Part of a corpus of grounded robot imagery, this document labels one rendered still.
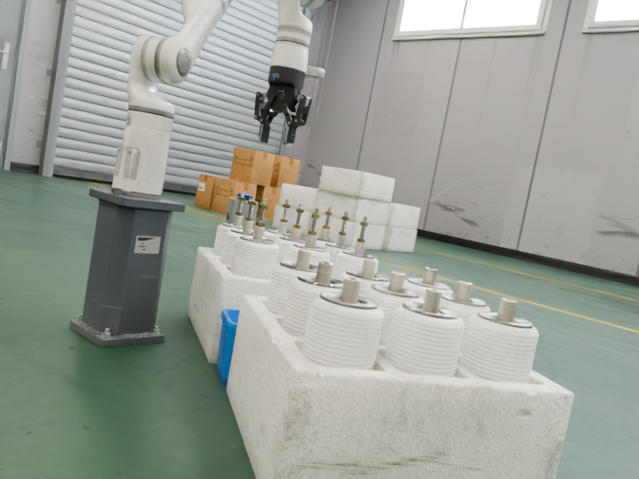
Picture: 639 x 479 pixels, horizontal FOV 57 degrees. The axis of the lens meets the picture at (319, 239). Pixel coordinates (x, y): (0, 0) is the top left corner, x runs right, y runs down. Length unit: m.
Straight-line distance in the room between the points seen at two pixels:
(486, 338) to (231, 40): 6.97
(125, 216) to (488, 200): 5.92
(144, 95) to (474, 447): 0.89
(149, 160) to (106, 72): 5.48
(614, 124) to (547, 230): 1.21
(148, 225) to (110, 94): 5.52
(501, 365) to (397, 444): 0.18
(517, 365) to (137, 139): 0.83
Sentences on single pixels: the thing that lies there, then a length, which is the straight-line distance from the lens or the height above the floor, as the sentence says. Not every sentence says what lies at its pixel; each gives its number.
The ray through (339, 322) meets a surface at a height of 0.23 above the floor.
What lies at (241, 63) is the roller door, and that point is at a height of 1.71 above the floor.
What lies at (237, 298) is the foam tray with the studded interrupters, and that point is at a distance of 1.20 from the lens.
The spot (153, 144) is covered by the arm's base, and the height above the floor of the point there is 0.41.
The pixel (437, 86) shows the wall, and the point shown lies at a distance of 7.50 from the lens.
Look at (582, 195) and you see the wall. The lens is 6.52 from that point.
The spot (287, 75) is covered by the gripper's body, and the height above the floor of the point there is 0.60.
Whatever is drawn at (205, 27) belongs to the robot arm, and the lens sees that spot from 1.35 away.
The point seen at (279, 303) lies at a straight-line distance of 0.95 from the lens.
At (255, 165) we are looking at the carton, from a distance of 5.28.
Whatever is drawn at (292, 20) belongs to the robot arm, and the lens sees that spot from 1.26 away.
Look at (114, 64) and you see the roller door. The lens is 6.75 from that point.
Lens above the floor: 0.39
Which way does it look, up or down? 5 degrees down
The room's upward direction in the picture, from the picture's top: 10 degrees clockwise
